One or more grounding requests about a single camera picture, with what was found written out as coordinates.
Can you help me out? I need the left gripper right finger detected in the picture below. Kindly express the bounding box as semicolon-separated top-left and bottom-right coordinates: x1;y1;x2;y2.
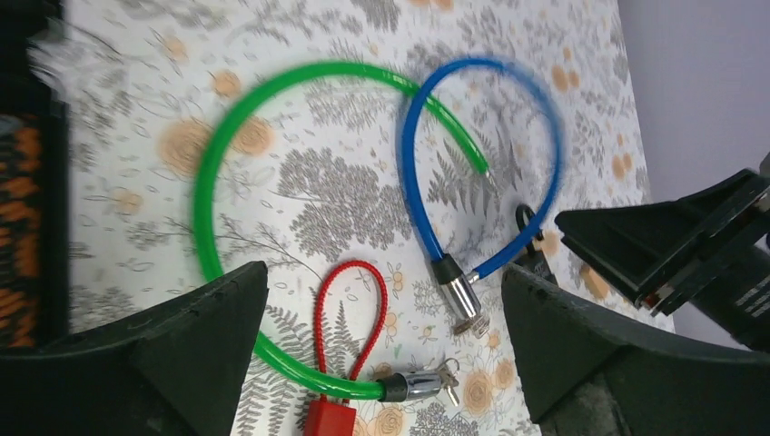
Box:
501;264;769;435

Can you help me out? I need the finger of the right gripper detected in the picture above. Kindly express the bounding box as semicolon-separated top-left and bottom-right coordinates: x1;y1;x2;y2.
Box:
555;169;769;315

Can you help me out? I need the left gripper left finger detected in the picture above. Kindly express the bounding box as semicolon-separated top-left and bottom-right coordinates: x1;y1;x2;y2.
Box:
1;262;268;435

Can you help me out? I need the blue cable lock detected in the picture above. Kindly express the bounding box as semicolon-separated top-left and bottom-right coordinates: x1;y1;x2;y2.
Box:
399;56;567;338

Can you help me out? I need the black poker chip case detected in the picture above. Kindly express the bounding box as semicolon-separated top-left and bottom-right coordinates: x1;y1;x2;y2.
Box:
1;1;69;349

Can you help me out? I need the floral tablecloth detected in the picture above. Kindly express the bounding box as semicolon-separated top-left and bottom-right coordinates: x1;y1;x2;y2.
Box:
32;1;648;435

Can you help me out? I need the red cable padlock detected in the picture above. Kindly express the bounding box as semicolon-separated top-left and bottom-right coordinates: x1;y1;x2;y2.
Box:
302;260;390;436

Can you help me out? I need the green cable lock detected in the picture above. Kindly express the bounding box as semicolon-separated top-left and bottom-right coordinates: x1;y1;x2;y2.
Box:
191;60;491;403

